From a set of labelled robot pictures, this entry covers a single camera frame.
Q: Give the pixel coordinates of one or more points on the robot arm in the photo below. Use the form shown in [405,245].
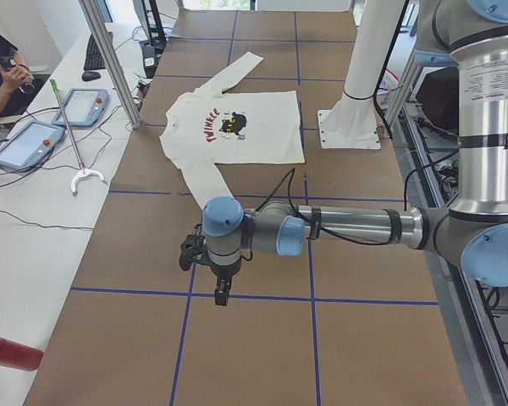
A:
[470,231]

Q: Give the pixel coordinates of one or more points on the white camera post with base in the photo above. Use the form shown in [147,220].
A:
[352,123]

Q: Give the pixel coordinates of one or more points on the aluminium frame post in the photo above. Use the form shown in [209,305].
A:
[99,31]

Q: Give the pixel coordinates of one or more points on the blue teach pendant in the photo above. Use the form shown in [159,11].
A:
[84,107]
[29,146]

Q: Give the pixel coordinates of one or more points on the black power adapter box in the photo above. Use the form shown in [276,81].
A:
[149,59]

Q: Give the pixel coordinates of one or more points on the red cylinder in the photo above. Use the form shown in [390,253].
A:
[19,356]

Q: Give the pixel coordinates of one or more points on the near blue teach pendant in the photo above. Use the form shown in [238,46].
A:
[29,146]

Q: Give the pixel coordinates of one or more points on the black computer mouse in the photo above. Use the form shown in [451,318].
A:
[89,75]

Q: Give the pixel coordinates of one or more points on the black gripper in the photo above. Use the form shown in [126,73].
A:
[223,271]

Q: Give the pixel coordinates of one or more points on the reacher grabber stick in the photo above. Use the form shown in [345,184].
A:
[83,172]

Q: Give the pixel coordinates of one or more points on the seated person in black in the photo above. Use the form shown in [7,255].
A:
[14,74]

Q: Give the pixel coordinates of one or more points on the far blue teach pendant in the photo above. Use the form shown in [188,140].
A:
[84,107]

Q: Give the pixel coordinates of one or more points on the white long-sleeve cat shirt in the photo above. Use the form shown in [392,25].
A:
[212,125]

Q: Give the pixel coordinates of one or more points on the black keyboard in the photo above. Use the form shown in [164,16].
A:
[93,59]

